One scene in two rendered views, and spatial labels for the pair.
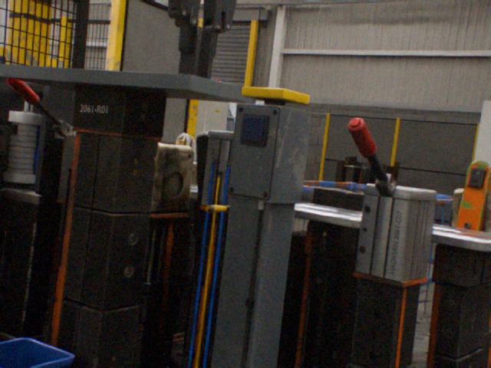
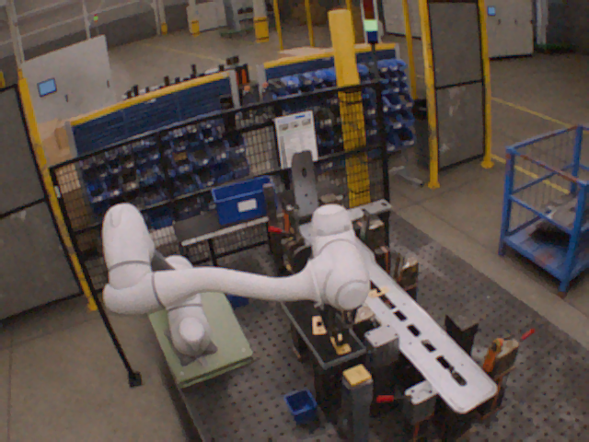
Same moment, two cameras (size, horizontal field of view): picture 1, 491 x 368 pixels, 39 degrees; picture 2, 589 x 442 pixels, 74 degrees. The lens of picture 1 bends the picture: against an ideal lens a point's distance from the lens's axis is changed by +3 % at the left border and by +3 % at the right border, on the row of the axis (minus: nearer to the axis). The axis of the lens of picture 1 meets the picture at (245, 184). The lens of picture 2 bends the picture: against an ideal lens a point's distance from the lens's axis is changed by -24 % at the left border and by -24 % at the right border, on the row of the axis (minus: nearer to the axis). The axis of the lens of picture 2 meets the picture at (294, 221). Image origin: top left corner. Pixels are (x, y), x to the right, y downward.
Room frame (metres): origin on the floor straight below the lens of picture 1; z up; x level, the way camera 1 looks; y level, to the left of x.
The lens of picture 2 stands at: (0.00, -0.48, 2.18)
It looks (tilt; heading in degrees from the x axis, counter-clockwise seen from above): 29 degrees down; 37
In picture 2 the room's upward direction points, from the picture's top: 8 degrees counter-clockwise
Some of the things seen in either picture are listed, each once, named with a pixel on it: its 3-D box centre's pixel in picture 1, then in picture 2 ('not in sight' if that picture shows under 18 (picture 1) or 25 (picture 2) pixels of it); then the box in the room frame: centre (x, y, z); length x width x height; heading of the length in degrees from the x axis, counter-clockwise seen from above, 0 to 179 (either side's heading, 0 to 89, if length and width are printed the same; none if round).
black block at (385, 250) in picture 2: not in sight; (383, 276); (1.67, 0.30, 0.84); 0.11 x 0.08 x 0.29; 144
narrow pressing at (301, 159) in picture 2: not in sight; (305, 184); (1.81, 0.77, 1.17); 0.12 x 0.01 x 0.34; 144
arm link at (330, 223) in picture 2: not in sight; (333, 238); (0.90, 0.07, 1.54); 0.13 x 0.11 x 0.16; 40
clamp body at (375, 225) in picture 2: not in sight; (375, 255); (1.78, 0.39, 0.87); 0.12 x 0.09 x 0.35; 144
